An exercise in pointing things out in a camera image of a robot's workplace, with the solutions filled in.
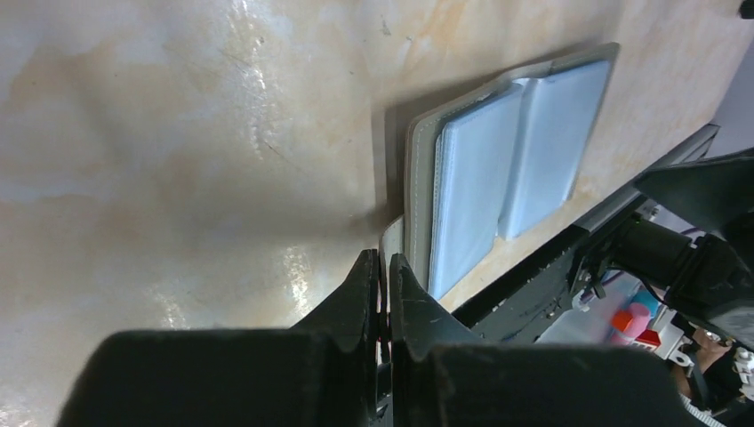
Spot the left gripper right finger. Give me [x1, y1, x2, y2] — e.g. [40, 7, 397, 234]
[389, 254, 698, 426]

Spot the background clutter on bench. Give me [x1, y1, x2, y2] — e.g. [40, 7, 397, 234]
[536, 272, 753, 426]

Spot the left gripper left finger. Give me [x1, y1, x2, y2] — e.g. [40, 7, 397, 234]
[58, 249, 381, 426]

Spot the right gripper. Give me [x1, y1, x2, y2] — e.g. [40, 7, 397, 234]
[613, 149, 753, 348]

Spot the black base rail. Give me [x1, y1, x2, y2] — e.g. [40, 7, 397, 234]
[450, 124, 721, 346]

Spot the grey card holder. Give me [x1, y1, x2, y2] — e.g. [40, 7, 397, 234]
[380, 42, 621, 299]

